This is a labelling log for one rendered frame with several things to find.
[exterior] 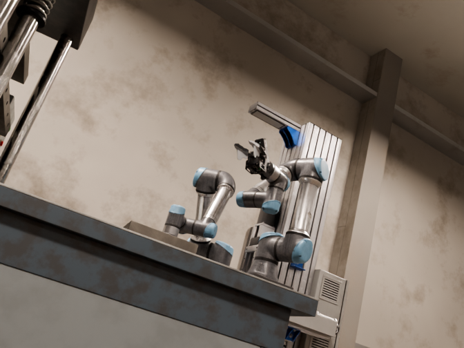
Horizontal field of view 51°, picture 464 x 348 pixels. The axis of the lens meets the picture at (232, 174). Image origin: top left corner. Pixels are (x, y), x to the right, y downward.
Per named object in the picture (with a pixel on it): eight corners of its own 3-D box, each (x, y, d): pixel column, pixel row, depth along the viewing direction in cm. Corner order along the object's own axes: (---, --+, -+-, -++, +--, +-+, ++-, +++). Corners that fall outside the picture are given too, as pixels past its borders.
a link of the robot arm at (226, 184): (242, 186, 275) (213, 246, 238) (224, 183, 278) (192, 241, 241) (242, 170, 268) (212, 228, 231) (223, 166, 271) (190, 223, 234)
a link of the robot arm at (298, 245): (283, 265, 234) (306, 164, 254) (311, 268, 225) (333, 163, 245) (271, 257, 226) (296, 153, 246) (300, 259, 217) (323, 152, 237)
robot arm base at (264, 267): (266, 286, 239) (270, 266, 243) (283, 285, 226) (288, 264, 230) (239, 276, 233) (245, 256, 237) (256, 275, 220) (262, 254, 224)
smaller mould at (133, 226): (175, 273, 126) (181, 250, 128) (191, 269, 114) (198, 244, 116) (112, 250, 121) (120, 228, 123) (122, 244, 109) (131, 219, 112)
